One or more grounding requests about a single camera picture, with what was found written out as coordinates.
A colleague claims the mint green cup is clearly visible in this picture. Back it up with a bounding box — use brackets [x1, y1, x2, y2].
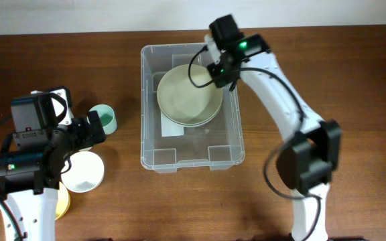
[90, 104, 117, 135]

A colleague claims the cream white bowl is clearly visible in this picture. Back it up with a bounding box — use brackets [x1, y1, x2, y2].
[156, 64, 224, 126]

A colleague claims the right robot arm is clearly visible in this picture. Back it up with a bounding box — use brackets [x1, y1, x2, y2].
[205, 15, 342, 240]

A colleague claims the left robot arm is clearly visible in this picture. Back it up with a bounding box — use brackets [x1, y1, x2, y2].
[0, 92, 106, 240]

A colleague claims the clear plastic storage container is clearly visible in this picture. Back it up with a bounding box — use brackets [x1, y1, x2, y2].
[141, 43, 245, 173]

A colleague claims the beige bowl in container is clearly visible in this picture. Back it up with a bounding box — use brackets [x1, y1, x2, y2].
[160, 101, 222, 127]

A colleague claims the white small bowl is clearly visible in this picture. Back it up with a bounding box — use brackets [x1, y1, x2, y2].
[61, 151, 105, 193]

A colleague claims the yellow small bowl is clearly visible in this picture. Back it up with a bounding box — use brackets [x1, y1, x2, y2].
[55, 182, 70, 220]

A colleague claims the white paper label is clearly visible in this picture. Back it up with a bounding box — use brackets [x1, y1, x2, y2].
[161, 112, 184, 137]

